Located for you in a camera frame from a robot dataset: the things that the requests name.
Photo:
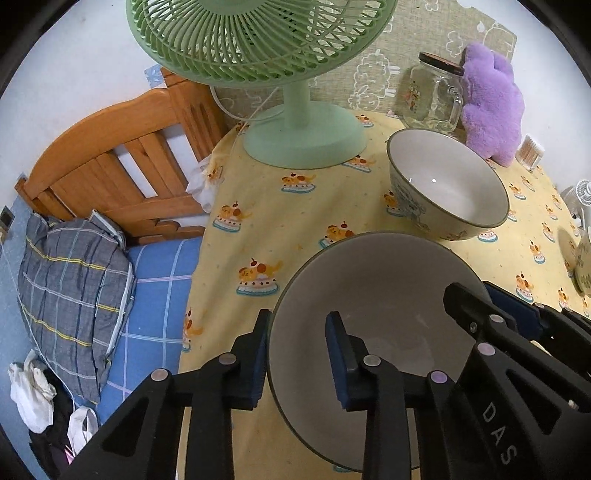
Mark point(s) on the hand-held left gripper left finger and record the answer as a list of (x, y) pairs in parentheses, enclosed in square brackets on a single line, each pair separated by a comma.
[(258, 369)]

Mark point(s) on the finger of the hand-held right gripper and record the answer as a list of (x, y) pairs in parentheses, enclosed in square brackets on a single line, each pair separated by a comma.
[(521, 318), (466, 304)]

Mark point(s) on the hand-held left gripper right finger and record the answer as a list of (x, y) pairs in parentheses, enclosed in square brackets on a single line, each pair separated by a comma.
[(337, 369)]

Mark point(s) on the small beige floral bowl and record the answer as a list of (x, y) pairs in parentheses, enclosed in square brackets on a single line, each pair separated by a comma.
[(392, 295), (443, 184)]

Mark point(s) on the blue plaid bedsheet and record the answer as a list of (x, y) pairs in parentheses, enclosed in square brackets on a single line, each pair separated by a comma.
[(152, 300)]

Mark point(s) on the white standing fan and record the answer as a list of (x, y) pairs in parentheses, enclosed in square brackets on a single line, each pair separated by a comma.
[(579, 196)]

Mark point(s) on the yellow printed tablecloth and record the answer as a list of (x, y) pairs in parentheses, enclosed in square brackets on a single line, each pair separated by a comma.
[(277, 217)]

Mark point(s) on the cotton swab container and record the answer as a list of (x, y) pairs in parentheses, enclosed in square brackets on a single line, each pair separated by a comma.
[(530, 154)]

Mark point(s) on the white crumpled cloth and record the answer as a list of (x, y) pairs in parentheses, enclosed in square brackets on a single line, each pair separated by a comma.
[(203, 189)]

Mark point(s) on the purple plush toy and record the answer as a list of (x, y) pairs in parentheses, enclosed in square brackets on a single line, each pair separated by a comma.
[(489, 110)]

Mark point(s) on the glass jar with dark lid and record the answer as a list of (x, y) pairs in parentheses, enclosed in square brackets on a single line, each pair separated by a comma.
[(429, 101)]

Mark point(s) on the grey plaid pillow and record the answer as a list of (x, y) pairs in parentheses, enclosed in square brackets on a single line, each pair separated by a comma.
[(69, 286)]

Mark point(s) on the black clothing pile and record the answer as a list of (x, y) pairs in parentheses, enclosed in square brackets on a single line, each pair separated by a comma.
[(51, 447)]

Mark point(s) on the green desk fan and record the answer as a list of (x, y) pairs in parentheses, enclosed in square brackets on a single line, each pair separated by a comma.
[(300, 138)]

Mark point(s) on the wooden bed headboard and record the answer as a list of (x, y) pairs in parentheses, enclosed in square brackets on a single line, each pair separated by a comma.
[(92, 170)]

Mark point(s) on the grey-green printed board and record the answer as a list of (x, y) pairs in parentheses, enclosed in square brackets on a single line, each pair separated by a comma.
[(369, 60)]

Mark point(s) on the blue tape piece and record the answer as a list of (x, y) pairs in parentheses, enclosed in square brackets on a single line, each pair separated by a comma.
[(154, 77)]

